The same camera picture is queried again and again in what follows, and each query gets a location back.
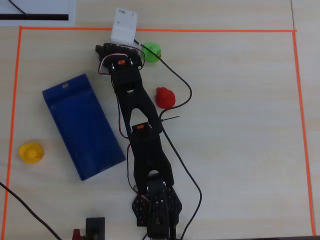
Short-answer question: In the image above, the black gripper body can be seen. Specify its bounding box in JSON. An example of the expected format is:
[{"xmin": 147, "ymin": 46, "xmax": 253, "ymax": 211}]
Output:
[{"xmin": 101, "ymin": 42, "xmax": 146, "ymax": 70}]

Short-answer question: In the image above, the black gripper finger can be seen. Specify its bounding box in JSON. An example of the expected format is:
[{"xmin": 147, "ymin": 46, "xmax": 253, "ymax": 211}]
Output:
[{"xmin": 95, "ymin": 44, "xmax": 106, "ymax": 60}]

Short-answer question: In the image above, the green rubber duck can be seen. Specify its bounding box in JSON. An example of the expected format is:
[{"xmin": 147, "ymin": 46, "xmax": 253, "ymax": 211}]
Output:
[{"xmin": 140, "ymin": 41, "xmax": 163, "ymax": 63}]

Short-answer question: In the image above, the red rubber duck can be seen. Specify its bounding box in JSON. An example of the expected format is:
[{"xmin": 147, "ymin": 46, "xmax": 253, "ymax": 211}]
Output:
[{"xmin": 155, "ymin": 86, "xmax": 177, "ymax": 109}]

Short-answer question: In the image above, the blue plastic box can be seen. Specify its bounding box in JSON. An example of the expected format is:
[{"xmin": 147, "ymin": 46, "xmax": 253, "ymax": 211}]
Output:
[{"xmin": 41, "ymin": 73, "xmax": 127, "ymax": 182}]

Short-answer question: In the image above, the yellow rubber duck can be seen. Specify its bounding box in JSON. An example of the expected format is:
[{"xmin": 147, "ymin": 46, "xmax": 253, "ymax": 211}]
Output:
[{"xmin": 18, "ymin": 142, "xmax": 45, "ymax": 165}]

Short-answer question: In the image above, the orange tape strip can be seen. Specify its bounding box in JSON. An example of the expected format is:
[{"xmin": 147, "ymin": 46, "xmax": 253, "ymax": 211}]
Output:
[
  {"xmin": 19, "ymin": 25, "xmax": 298, "ymax": 34},
  {"xmin": 291, "ymin": 30, "xmax": 317, "ymax": 237},
  {"xmin": 0, "ymin": 26, "xmax": 24, "ymax": 240}
]

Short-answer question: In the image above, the black and red table clamp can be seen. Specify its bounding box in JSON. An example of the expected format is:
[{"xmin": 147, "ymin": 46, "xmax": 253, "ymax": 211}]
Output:
[{"xmin": 72, "ymin": 217, "xmax": 106, "ymax": 240}]

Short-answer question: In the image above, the red white servo wire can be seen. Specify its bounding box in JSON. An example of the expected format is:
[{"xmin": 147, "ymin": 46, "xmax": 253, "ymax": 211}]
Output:
[{"xmin": 98, "ymin": 51, "xmax": 131, "ymax": 77}]

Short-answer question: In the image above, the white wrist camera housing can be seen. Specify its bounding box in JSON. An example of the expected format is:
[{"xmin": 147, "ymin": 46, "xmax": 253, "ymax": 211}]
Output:
[{"xmin": 110, "ymin": 7, "xmax": 139, "ymax": 44}]

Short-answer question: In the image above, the red black servo wire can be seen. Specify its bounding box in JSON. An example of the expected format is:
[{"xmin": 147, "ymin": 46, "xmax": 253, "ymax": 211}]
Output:
[
  {"xmin": 126, "ymin": 143, "xmax": 151, "ymax": 203},
  {"xmin": 116, "ymin": 94, "xmax": 131, "ymax": 140}
]

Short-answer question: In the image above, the long black camera cable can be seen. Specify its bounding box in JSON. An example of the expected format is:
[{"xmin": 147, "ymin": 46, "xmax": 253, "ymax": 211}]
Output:
[{"xmin": 133, "ymin": 39, "xmax": 203, "ymax": 240}]

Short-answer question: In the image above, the black cable tie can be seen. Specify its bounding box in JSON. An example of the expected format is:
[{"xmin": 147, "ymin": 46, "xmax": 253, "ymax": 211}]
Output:
[{"xmin": 161, "ymin": 115, "xmax": 181, "ymax": 123}]

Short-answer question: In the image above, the thin black cable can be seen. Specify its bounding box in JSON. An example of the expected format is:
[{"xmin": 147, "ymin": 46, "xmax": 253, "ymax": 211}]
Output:
[{"xmin": 8, "ymin": 0, "xmax": 29, "ymax": 16}]

